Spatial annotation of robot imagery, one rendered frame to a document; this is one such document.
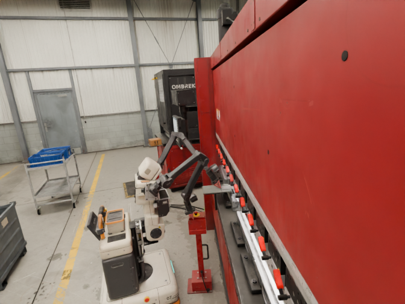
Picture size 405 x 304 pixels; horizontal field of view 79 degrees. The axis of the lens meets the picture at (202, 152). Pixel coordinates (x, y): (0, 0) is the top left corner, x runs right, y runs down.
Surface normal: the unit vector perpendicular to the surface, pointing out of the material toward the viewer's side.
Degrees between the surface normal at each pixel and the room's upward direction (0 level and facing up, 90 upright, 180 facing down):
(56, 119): 90
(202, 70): 90
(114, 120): 90
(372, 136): 90
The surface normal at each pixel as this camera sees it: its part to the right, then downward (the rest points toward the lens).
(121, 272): 0.30, 0.22
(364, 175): -1.00, 0.08
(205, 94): 0.05, 0.25
